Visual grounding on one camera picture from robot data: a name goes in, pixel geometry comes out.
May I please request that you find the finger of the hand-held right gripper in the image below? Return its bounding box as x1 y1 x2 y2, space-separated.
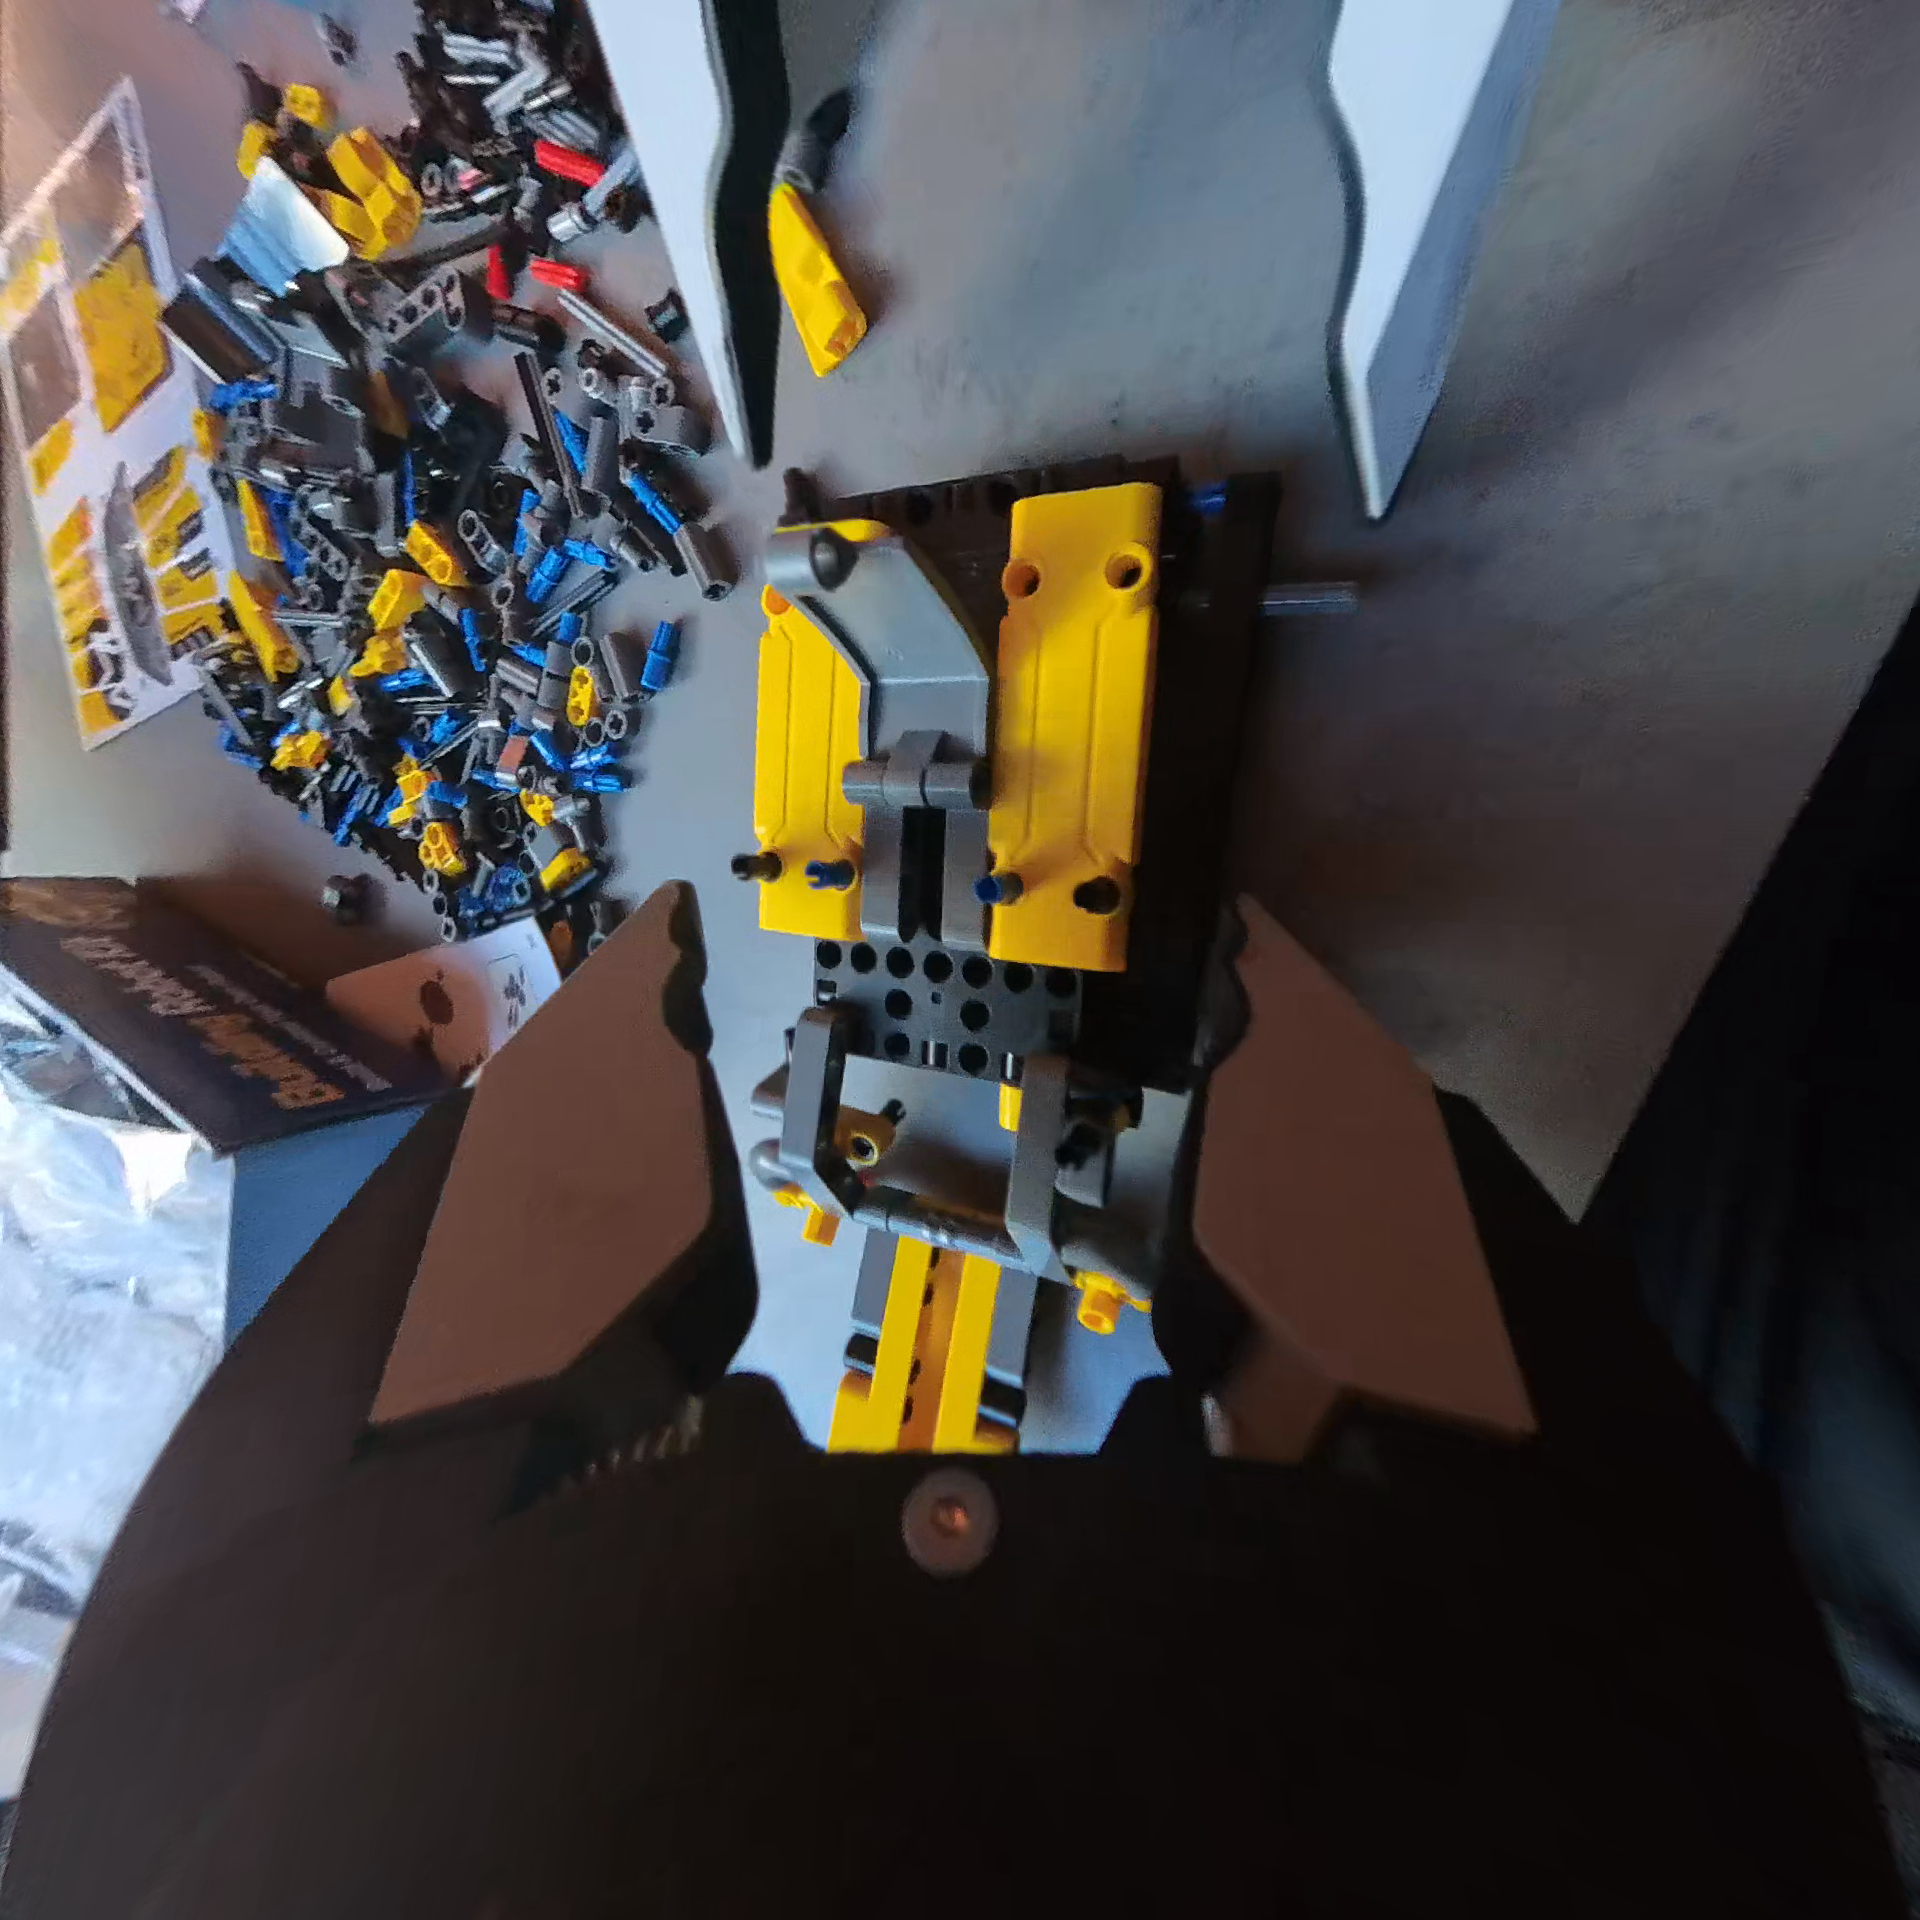
586 0 779 460
1317 0 1559 521

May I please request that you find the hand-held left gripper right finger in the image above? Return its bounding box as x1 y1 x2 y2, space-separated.
1158 895 1540 1469

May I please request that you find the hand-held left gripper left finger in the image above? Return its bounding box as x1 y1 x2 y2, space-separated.
363 877 758 1449

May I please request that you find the white instruction booklet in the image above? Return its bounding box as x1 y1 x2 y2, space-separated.
323 913 569 1080

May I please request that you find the yellow black building-block vehicle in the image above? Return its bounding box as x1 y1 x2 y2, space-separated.
732 458 1359 1456

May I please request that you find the yellow curved panel piece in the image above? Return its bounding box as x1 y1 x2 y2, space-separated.
763 180 873 377

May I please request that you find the blue cardboard box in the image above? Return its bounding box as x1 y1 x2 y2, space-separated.
0 875 460 1351

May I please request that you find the person's dark clothing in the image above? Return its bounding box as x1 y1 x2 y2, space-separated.
1575 600 1920 1920

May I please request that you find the clear plastic bag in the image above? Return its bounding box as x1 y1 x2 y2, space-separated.
0 989 237 1605

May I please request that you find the pile of building-block parts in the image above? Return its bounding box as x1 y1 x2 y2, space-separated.
157 0 744 947

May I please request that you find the yellow sticker sheet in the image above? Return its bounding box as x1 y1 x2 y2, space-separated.
0 75 227 751

